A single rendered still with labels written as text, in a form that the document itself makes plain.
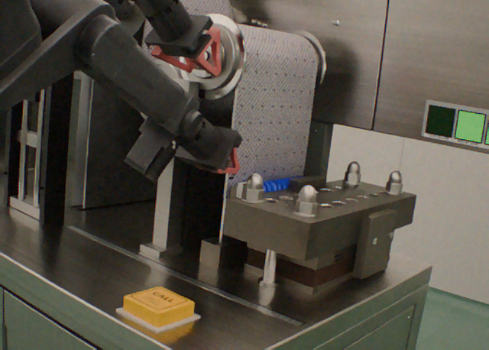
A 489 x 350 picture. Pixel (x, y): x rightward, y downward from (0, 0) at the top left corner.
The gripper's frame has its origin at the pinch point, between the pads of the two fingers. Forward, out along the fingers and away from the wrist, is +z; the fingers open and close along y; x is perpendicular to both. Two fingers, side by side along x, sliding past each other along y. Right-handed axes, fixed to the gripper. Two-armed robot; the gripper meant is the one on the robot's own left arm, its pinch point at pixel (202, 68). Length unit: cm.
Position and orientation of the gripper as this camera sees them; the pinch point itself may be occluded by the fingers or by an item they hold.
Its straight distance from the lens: 102.8
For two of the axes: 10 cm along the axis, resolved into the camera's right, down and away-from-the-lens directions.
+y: 7.7, 2.0, -6.0
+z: 4.1, 5.7, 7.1
